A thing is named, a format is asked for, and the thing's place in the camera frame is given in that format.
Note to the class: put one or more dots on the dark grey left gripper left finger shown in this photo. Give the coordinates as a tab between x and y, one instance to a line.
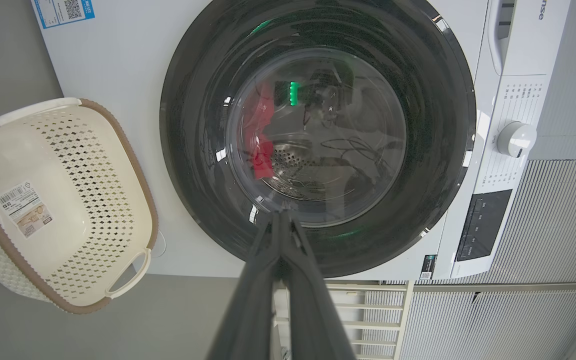
248	310

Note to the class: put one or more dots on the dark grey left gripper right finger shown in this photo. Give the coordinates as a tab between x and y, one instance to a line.
313	320

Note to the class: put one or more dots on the washing machine glass door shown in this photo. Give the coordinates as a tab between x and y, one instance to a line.
193	175

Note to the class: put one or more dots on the red cloth garment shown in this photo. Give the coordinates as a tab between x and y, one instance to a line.
263	152

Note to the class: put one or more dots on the steel drum with red clothes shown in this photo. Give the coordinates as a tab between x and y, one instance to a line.
298	170

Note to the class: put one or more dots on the black washer display panel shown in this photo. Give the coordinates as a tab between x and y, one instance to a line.
483	225

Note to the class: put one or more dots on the printed product label sticker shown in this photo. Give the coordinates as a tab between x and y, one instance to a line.
24	210

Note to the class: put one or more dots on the cream perforated laundry basket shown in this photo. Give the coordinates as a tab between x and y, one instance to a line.
43	165

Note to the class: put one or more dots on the white control dial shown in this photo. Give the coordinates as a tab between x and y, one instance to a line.
515	139

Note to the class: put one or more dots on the white front-load washing machine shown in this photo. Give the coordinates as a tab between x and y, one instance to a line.
118	65

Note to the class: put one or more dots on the white metal rack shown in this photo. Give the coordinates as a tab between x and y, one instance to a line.
368	325

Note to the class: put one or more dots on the round white filter cover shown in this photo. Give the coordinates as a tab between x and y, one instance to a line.
160	245

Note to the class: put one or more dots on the small black barcode sticker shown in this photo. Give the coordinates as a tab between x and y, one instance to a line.
428	267

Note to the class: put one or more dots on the blue energy label sticker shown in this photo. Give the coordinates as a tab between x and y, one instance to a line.
60	11

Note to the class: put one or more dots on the white detergent drawer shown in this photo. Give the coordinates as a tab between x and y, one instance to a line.
533	40

